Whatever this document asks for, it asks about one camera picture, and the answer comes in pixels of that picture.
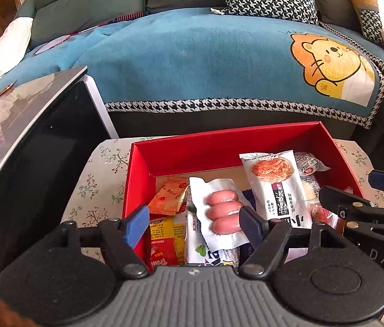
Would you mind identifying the small orange houndstooth pillow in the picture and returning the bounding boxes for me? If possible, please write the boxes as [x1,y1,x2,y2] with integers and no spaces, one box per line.
[344,0,384,46]

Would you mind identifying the white packet with red logo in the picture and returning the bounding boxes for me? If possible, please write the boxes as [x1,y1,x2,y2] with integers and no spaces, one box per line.
[294,151,331,178]

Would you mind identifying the red badminton racket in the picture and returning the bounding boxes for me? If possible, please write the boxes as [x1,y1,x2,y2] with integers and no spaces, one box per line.
[31,11,145,56]

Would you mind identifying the blue lion print sofa cover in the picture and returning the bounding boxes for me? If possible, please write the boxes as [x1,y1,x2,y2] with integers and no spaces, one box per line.
[29,15,384,130]

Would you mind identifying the cream white cloth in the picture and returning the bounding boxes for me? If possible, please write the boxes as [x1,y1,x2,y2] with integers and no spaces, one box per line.
[0,16,35,90]

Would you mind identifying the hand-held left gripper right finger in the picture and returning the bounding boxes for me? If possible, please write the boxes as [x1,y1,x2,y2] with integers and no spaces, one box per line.
[239,206,349,279]

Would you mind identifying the yellow red snack packet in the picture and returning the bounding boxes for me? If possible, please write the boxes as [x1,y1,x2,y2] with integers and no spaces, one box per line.
[149,211,189,268]

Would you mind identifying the pink sausage packet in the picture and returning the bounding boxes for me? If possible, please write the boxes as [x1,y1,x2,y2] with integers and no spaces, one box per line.
[189,177,247,258]

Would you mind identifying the grey green sofa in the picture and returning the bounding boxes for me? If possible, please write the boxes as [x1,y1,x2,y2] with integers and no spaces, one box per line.
[14,0,384,141]

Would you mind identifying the black glass coffee table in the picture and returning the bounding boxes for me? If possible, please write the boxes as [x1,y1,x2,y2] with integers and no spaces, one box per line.
[0,66,119,291]

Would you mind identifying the pink clear candy packet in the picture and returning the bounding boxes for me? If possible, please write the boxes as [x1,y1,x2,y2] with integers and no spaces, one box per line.
[309,202,346,234]

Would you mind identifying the white noodle snack packet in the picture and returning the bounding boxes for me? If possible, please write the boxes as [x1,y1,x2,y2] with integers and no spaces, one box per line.
[239,149,314,233]

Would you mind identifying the white green wafer packet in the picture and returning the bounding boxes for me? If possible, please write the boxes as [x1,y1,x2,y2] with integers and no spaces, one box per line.
[185,211,240,267]

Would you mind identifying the round pastry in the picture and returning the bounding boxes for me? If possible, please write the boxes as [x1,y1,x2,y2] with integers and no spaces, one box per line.
[301,175,322,202]

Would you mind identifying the red cardboard box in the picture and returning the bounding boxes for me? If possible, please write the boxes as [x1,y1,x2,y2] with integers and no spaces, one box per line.
[121,120,371,270]

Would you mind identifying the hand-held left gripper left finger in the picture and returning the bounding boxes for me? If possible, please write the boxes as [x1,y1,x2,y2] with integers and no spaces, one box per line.
[55,204,150,279]

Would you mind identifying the golden orange foil packet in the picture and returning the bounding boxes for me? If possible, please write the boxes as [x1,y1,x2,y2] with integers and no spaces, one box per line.
[147,176,190,215]

